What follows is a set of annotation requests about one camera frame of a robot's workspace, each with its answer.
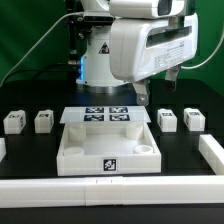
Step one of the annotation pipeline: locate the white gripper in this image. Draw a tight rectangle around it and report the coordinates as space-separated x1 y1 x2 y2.
109 14 198 106

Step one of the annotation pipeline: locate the white square tabletop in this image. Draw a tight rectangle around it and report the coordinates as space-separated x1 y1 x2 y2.
56 122 161 176

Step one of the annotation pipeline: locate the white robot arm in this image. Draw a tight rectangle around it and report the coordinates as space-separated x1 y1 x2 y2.
77 0 198 106

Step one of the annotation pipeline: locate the white tag plate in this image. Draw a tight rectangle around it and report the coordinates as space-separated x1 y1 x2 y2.
60 106 151 123

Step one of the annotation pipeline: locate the white U-shaped fence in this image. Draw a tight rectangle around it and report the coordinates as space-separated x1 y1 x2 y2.
0 136 224 208

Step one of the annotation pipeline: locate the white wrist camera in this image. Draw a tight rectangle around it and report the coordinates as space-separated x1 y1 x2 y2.
109 0 185 19

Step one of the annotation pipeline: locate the black camera on base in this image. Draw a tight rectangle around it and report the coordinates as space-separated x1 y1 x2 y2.
83 11 114 23

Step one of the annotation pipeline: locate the white cable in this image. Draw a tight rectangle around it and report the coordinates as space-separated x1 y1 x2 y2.
0 11 84 88

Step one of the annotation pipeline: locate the black cable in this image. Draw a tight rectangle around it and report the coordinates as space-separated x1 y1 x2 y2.
6 63 81 84

